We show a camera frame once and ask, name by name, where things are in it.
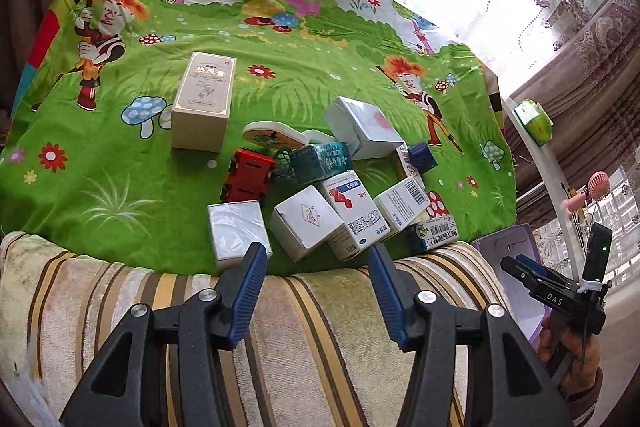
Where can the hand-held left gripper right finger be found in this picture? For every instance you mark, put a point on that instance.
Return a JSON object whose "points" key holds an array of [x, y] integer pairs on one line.
{"points": [[387, 294]]}

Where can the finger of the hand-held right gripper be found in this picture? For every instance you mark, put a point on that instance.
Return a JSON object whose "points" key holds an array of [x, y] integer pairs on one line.
{"points": [[542, 269], [520, 271]]}

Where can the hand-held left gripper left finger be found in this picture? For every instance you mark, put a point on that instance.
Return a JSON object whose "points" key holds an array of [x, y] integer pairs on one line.
{"points": [[247, 294]]}

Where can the white red medicine box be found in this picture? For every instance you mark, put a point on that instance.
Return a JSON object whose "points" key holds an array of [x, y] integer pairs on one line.
{"points": [[352, 212]]}

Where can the white box with pink drawing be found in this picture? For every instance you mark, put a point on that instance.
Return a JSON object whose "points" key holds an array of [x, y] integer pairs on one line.
{"points": [[305, 219]]}

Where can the person's right forearm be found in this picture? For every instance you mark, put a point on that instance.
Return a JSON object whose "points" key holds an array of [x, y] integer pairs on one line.
{"points": [[587, 399]]}

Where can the person's right hand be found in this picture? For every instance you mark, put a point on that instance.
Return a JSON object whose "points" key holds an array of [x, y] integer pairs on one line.
{"points": [[575, 357]]}

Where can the purple box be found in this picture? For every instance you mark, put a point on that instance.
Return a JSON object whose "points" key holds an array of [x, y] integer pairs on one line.
{"points": [[505, 239]]}

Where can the silver white box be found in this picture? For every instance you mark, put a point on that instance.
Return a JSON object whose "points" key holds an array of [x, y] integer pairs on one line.
{"points": [[237, 232]]}

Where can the white barcode box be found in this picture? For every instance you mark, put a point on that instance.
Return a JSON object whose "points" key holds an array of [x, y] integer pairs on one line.
{"points": [[402, 204]]}

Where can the white round table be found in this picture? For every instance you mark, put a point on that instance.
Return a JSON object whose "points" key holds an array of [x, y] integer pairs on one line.
{"points": [[542, 177]]}

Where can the pink handheld fan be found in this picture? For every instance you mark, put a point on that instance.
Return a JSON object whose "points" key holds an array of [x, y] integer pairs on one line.
{"points": [[595, 188]]}

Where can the red toy truck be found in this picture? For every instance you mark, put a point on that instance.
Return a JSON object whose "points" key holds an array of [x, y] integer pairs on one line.
{"points": [[250, 179]]}

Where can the yellow white slim box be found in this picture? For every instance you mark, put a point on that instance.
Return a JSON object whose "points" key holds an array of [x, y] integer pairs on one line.
{"points": [[406, 167]]}

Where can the teal mesh basket toy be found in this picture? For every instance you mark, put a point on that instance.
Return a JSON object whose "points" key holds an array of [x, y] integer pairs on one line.
{"points": [[283, 163]]}

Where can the small dark blue box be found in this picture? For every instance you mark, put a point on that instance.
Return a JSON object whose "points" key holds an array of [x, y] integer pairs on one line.
{"points": [[421, 158]]}

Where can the green cartoon printed blanket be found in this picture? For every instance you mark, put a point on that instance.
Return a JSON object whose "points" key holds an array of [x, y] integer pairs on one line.
{"points": [[150, 187]]}

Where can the teal patterned box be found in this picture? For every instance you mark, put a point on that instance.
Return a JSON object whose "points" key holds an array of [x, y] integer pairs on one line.
{"points": [[320, 162]]}

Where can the oval white orange paddle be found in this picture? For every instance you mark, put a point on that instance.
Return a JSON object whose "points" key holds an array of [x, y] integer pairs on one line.
{"points": [[272, 135]]}

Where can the large white box pink mark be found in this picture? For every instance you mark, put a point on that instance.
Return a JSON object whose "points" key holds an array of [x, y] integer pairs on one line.
{"points": [[365, 124]]}

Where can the tall beige box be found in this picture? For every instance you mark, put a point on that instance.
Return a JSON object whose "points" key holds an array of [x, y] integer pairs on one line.
{"points": [[202, 107]]}

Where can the brown patterned curtain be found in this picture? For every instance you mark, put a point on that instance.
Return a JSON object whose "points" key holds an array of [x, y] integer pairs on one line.
{"points": [[595, 72]]}

